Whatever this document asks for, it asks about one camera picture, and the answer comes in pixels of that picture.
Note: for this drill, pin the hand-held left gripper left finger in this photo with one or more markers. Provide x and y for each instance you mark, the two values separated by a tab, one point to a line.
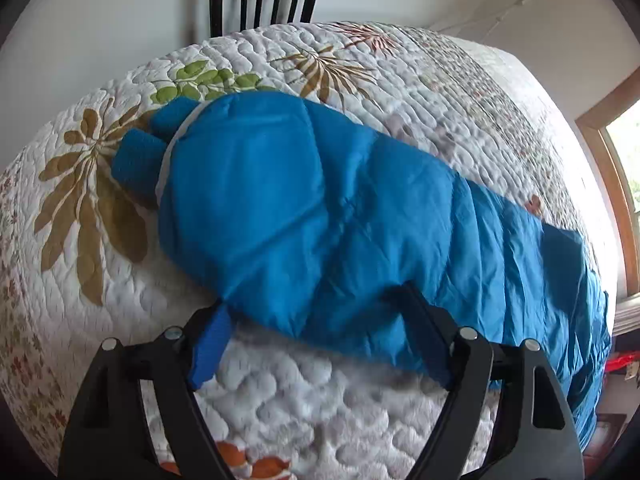
210	345

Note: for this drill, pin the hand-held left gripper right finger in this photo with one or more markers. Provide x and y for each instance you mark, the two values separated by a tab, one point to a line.
429	327

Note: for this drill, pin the blue puffer jacket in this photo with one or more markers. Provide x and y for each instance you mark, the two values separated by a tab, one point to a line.
325	210

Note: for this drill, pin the white floral quilt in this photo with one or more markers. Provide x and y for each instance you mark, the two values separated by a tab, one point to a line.
280	410

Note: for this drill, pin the red bag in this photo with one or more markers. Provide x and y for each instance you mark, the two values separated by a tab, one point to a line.
622	361

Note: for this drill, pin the wooden window frame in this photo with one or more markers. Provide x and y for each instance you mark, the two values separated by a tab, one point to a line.
607	170

